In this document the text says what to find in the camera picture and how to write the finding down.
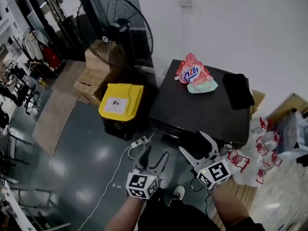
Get white power strip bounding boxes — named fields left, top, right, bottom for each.
left=130, top=135, right=148, bottom=148

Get small cardboard box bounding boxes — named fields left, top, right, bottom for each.
left=249, top=89, right=266, bottom=117

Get black cloth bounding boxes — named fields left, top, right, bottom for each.
left=222, top=73, right=256, bottom=111

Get black framed glass door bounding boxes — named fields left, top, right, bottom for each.
left=14, top=0, right=97, bottom=62

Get yellow lidded trash bin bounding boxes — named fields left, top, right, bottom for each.
left=98, top=83, right=145, bottom=141

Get flat cardboard sheet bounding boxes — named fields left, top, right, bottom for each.
left=31, top=89, right=78, bottom=157
left=50, top=60, right=88, bottom=94

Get person's left forearm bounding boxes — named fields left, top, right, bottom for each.
left=105, top=195, right=148, bottom=231

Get pink detergent refill bag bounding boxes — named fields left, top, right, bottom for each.
left=175, top=52, right=219, bottom=94

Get person's white shoe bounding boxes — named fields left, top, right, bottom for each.
left=169, top=185, right=186, bottom=206

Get grey plastic bag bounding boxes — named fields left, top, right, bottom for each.
left=273, top=111, right=308, bottom=165

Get white workbench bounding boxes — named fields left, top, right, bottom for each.
left=0, top=177, right=35, bottom=231

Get black cable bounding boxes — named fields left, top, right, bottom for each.
left=191, top=174, right=213, bottom=217

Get stack of cardboard boxes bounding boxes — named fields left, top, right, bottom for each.
left=73, top=39, right=126, bottom=106

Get red bag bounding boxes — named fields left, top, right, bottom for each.
left=42, top=46, right=61, bottom=69

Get white cable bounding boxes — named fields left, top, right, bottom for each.
left=76, top=131, right=157, bottom=231

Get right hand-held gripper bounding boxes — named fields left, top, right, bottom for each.
left=178, top=130, right=232, bottom=191

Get person's right forearm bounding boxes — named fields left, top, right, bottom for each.
left=211, top=188, right=251, bottom=227

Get white red printed plastic bags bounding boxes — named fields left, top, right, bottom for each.
left=225, top=116, right=282, bottom=188

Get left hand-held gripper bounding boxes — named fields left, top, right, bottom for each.
left=126, top=145, right=169, bottom=200

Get person's black clothing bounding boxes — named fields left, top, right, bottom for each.
left=136, top=188, right=267, bottom=231

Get large black standing fan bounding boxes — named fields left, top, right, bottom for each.
left=76, top=0, right=154, bottom=70

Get black washing machine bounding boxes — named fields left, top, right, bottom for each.
left=148, top=59, right=251, bottom=151

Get black office chair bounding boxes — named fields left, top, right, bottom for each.
left=13, top=80, right=41, bottom=116

